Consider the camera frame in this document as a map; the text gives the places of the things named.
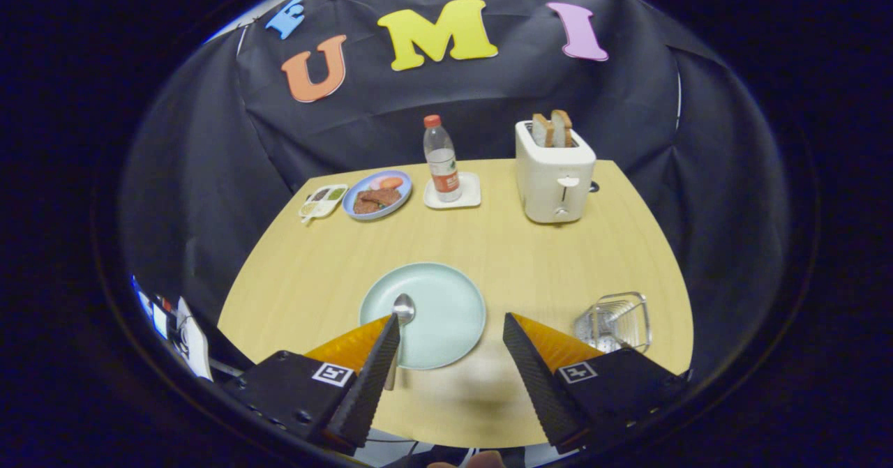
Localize white toaster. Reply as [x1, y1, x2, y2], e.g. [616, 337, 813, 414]
[515, 119, 597, 225]

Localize blue printed box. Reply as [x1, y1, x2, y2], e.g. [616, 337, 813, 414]
[133, 280, 172, 340]

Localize white paper sheet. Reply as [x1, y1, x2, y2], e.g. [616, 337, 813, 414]
[174, 297, 213, 382]

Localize light green plate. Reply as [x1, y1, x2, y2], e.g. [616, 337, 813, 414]
[359, 262, 487, 371]

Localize blue plate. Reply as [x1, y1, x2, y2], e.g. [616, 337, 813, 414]
[342, 169, 412, 221]

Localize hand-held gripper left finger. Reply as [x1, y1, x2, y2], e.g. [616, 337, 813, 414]
[223, 313, 402, 455]

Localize metal spoon wooden handle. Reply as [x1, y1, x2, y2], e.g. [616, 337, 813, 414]
[383, 293, 417, 391]

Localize metal wire basket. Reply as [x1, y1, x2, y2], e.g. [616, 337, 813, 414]
[573, 292, 652, 354]

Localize white divided sauce dish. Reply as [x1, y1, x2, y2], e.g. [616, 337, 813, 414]
[299, 184, 348, 221]

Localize black backdrop cloth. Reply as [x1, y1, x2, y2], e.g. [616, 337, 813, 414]
[119, 0, 793, 385]

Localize white square coaster tray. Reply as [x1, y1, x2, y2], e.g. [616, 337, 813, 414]
[423, 172, 482, 210]

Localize clear water bottle red cap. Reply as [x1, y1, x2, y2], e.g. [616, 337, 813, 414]
[423, 114, 463, 203]

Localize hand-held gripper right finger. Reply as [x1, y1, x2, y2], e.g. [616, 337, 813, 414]
[502, 312, 691, 455]

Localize brown meat slices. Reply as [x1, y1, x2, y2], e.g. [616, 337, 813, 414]
[353, 188, 403, 215]

